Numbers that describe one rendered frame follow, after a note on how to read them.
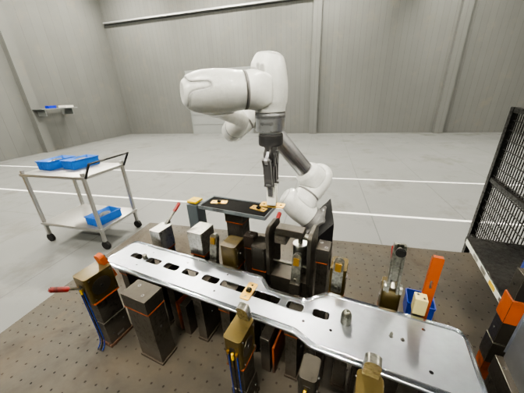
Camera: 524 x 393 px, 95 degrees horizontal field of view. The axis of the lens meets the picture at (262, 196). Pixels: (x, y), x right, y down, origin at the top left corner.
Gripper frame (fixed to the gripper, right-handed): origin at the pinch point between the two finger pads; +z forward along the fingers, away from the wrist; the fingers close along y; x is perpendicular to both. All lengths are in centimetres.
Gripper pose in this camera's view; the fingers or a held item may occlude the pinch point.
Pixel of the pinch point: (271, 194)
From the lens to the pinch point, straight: 80.8
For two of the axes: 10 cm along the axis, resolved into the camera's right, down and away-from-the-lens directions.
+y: -2.9, 3.8, -8.8
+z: 0.4, 9.2, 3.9
